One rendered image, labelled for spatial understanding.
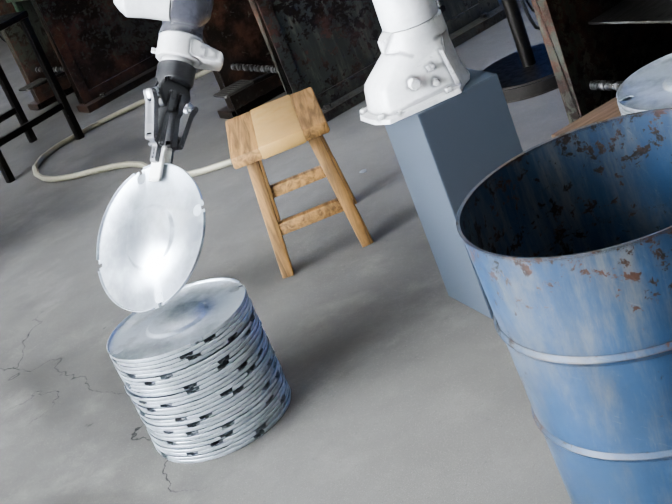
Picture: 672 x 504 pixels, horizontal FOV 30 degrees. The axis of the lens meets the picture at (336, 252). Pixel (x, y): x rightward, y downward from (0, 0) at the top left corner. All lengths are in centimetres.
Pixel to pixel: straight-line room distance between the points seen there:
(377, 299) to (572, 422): 109
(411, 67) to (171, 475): 89
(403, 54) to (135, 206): 59
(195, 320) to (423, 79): 62
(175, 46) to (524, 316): 107
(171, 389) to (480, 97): 79
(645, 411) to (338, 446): 78
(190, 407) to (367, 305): 55
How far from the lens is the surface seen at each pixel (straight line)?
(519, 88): 361
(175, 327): 240
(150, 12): 242
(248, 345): 238
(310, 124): 293
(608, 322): 159
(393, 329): 259
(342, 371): 252
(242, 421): 240
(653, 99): 220
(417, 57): 234
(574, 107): 300
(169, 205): 239
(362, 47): 419
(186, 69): 245
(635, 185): 195
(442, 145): 235
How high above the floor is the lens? 116
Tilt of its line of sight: 22 degrees down
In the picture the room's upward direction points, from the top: 22 degrees counter-clockwise
